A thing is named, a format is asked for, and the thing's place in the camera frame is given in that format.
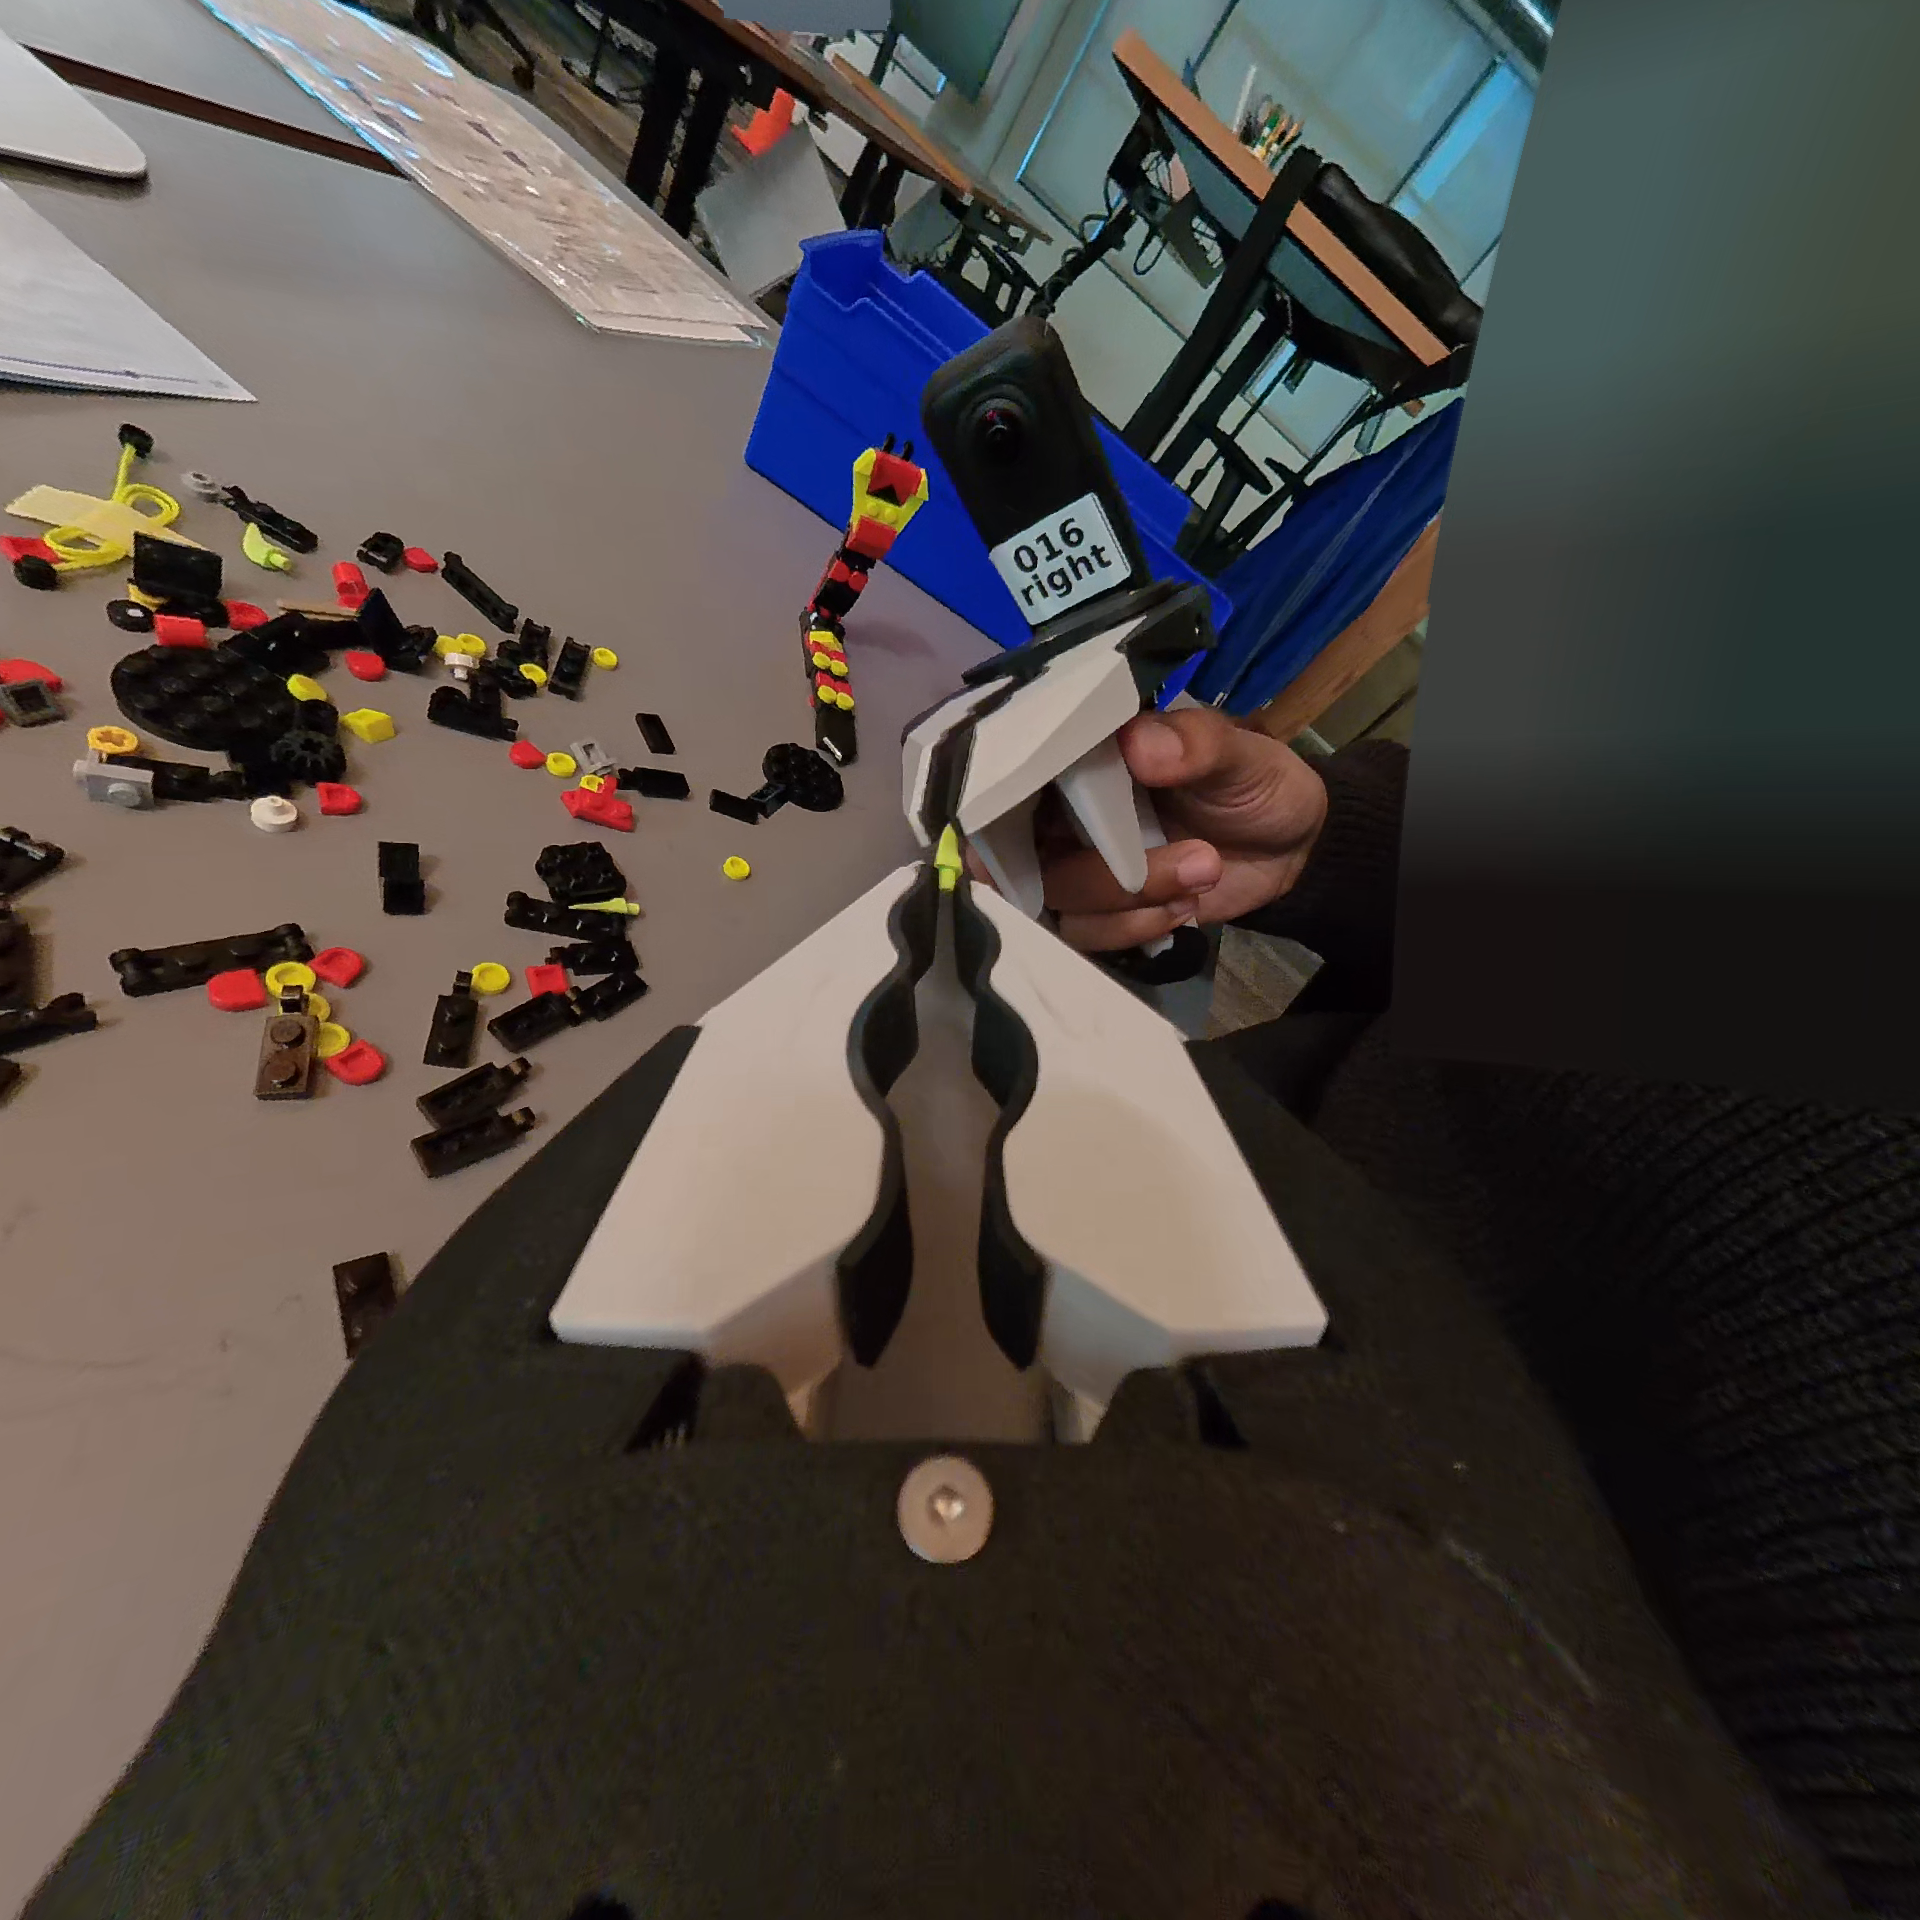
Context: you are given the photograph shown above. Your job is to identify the black office chair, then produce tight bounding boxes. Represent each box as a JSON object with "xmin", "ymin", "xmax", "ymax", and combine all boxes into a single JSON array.
[{"xmin": 1306, "ymin": 157, "xmax": 1485, "ymax": 351}]

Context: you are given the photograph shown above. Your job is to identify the large black round lego plate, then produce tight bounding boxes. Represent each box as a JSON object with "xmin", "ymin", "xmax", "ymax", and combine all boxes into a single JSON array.
[{"xmin": 111, "ymin": 644, "xmax": 311, "ymax": 756}]

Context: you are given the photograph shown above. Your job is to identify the blue plastic bin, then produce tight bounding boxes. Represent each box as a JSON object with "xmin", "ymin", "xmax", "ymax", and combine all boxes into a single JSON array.
[
  {"xmin": 1192, "ymin": 391, "xmax": 1467, "ymax": 723},
  {"xmin": 743, "ymin": 229, "xmax": 1235, "ymax": 709}
]

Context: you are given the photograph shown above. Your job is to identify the light wooden board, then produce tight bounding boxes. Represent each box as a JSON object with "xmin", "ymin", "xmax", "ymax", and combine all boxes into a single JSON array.
[{"xmin": 1244, "ymin": 515, "xmax": 1443, "ymax": 745}]

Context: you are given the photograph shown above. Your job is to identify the person's black knit sweater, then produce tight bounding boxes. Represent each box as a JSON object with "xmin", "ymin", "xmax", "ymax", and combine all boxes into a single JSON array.
[{"xmin": 1197, "ymin": 1020, "xmax": 1920, "ymax": 1920}]

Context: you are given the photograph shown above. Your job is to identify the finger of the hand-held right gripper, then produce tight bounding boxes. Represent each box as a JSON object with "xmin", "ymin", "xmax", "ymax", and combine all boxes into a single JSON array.
[
  {"xmin": 902, "ymin": 656, "xmax": 1041, "ymax": 848},
  {"xmin": 955, "ymin": 637, "xmax": 1142, "ymax": 916}
]

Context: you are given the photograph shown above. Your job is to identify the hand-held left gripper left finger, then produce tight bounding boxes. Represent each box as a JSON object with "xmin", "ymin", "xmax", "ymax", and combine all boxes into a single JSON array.
[{"xmin": 549, "ymin": 862, "xmax": 932, "ymax": 1432}]

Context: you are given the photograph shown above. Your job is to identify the laminated instruction sheet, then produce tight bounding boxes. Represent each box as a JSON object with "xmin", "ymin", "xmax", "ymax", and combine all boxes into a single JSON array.
[{"xmin": 201, "ymin": 0, "xmax": 773, "ymax": 347}]

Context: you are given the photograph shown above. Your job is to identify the white paper sheet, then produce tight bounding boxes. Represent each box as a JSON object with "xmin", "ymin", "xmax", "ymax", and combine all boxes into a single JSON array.
[{"xmin": 0, "ymin": 179, "xmax": 258, "ymax": 404}]

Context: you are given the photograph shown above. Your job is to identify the person's right hand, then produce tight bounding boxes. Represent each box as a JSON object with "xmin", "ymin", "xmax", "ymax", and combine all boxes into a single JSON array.
[{"xmin": 1036, "ymin": 709, "xmax": 1328, "ymax": 954}]

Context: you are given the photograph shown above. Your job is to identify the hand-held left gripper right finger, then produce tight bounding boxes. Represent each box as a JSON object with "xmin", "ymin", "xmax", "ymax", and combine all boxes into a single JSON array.
[{"xmin": 955, "ymin": 877, "xmax": 1332, "ymax": 1446}]

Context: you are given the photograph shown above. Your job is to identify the dark brown lego hinge plate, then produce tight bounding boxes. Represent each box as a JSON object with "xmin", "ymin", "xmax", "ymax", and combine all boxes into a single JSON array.
[{"xmin": 334, "ymin": 1249, "xmax": 401, "ymax": 1358}]

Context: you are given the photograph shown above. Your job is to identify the wooden top desk black legs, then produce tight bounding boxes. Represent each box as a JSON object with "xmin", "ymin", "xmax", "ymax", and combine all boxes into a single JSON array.
[
  {"xmin": 1109, "ymin": 25, "xmax": 1479, "ymax": 497},
  {"xmin": 622, "ymin": 0, "xmax": 1053, "ymax": 301}
]

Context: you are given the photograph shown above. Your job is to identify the red yellow black lego snake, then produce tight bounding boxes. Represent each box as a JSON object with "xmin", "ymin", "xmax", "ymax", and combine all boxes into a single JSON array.
[{"xmin": 799, "ymin": 431, "xmax": 932, "ymax": 769}]

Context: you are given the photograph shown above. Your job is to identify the pile of loose lego pieces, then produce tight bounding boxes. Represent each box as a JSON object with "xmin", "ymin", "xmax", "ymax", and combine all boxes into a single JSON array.
[{"xmin": 0, "ymin": 424, "xmax": 750, "ymax": 1179}]

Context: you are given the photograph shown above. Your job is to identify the person's right forearm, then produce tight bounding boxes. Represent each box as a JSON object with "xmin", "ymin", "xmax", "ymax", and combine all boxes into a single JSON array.
[{"xmin": 1292, "ymin": 734, "xmax": 1422, "ymax": 1044}]

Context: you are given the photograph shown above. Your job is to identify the small black round lego plate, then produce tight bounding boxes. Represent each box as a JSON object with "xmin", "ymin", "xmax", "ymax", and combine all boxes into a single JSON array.
[{"xmin": 709, "ymin": 741, "xmax": 846, "ymax": 824}]

